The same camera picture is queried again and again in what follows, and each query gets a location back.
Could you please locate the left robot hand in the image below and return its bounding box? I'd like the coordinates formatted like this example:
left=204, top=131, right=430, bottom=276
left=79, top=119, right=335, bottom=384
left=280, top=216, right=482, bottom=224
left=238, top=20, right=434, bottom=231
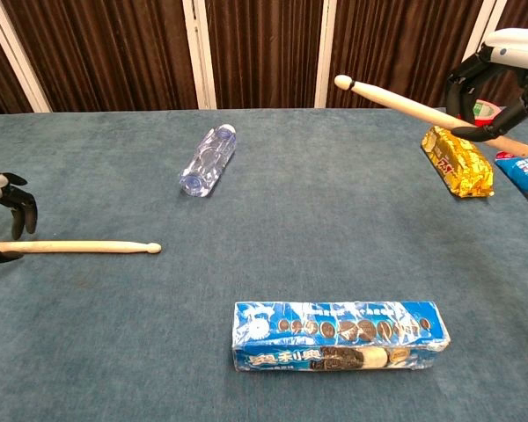
left=0, top=171, right=40, bottom=264

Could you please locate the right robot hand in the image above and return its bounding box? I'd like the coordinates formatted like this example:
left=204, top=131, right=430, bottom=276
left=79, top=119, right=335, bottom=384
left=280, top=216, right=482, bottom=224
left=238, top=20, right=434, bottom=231
left=446, top=28, right=528, bottom=144

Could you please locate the plain wooden drumstick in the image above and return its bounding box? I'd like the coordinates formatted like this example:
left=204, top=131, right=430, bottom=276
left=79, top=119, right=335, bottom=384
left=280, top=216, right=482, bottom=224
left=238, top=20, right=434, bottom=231
left=0, top=239, right=163, bottom=256

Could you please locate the wooden drumstick with black ring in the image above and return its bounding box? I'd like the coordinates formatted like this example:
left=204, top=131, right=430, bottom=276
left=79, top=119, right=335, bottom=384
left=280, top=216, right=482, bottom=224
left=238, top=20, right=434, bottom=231
left=334, top=74, right=528, bottom=158

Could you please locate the red tape roll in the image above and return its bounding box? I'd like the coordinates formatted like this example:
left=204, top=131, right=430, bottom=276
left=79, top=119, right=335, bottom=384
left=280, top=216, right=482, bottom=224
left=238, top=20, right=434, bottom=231
left=459, top=98, right=505, bottom=133

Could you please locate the gold foil snack package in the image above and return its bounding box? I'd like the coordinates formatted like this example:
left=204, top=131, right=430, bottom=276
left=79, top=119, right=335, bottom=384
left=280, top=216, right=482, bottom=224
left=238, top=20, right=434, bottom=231
left=420, top=124, right=496, bottom=200

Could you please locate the teal felt table cover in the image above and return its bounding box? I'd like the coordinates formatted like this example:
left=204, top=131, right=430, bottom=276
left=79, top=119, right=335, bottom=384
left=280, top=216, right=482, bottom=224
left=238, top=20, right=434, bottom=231
left=0, top=105, right=528, bottom=422

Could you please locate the brown pleated curtain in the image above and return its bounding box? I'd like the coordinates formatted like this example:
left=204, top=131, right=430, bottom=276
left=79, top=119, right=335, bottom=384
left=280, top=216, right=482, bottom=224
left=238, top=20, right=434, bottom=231
left=0, top=0, right=528, bottom=118

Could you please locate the clear plastic water bottle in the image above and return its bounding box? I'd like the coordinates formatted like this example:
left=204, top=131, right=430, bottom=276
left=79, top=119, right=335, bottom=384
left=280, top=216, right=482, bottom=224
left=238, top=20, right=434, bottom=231
left=177, top=124, right=239, bottom=199

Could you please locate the blue Oreo cookie box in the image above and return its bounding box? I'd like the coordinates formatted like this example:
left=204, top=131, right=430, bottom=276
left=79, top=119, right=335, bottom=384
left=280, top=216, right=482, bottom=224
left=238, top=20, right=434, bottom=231
left=231, top=300, right=451, bottom=374

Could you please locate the white screen frame post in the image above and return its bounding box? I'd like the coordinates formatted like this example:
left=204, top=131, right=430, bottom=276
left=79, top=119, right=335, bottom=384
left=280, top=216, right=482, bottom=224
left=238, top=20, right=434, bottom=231
left=313, top=0, right=338, bottom=109
left=0, top=0, right=53, bottom=113
left=181, top=0, right=218, bottom=111
left=448, top=0, right=508, bottom=109

